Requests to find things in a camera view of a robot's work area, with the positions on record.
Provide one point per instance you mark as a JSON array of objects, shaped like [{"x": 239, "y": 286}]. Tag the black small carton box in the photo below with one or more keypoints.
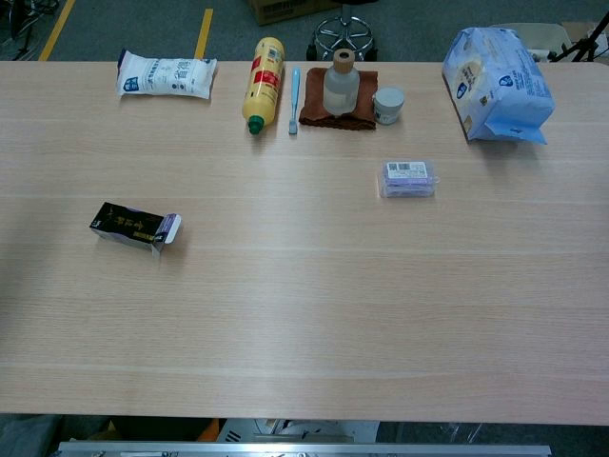
[{"x": 126, "y": 224}]

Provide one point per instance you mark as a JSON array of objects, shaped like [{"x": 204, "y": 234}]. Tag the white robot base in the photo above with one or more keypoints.
[{"x": 304, "y": 431}]

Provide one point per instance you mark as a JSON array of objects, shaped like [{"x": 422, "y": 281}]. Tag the frosted bottle with wooden cap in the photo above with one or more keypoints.
[{"x": 341, "y": 88}]

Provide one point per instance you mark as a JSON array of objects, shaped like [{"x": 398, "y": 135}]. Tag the yellow bottle with green cap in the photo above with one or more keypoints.
[{"x": 262, "y": 81}]

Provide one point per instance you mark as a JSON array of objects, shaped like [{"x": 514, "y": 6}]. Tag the purple soap in clear box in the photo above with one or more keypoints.
[{"x": 409, "y": 181}]

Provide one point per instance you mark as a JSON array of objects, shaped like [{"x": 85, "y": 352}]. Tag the brown folded cloth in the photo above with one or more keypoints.
[{"x": 314, "y": 102}]

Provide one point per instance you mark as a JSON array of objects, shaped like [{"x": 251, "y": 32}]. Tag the light blue toothbrush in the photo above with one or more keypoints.
[{"x": 295, "y": 95}]

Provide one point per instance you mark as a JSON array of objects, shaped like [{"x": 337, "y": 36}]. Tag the small grey lidded jar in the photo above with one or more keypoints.
[{"x": 388, "y": 108}]

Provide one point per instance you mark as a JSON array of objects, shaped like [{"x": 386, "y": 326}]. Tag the chrome stool base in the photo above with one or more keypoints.
[{"x": 343, "y": 34}]

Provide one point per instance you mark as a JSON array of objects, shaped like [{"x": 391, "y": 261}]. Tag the white salt bag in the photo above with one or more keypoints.
[{"x": 164, "y": 73}]

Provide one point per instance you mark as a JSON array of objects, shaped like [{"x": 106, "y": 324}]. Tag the cardboard box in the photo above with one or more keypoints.
[{"x": 276, "y": 12}]

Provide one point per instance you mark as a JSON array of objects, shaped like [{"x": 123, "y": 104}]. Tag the large blue white package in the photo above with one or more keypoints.
[{"x": 499, "y": 85}]

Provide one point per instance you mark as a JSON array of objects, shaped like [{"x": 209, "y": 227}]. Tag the white chair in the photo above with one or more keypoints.
[{"x": 547, "y": 35}]

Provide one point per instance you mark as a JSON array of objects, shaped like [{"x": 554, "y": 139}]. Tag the black tripod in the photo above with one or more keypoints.
[{"x": 587, "y": 43}]

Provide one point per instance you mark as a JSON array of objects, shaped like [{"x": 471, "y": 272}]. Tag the aluminium profile rail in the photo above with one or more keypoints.
[{"x": 304, "y": 450}]

